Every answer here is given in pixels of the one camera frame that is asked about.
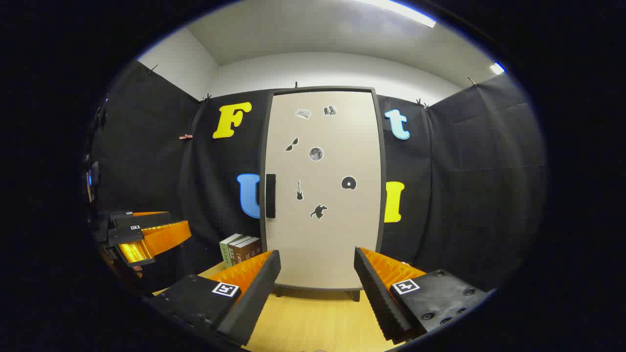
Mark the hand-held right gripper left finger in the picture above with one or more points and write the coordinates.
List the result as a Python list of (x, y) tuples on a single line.
[(259, 293)]

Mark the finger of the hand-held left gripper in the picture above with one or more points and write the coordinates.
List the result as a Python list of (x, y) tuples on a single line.
[(146, 221), (161, 239)]

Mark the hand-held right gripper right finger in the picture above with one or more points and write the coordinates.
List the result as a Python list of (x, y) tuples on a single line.
[(374, 293)]

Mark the brown book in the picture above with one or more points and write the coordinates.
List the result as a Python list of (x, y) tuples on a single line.
[(249, 250)]

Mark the green and white book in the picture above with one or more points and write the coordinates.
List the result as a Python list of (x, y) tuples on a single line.
[(226, 252)]

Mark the black backdrop cloth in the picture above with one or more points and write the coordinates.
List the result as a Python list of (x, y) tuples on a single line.
[(464, 195)]

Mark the small ceiling light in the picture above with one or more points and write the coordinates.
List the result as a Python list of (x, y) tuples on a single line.
[(497, 68)]

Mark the long ceiling light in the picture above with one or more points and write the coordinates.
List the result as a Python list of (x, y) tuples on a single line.
[(396, 12)]

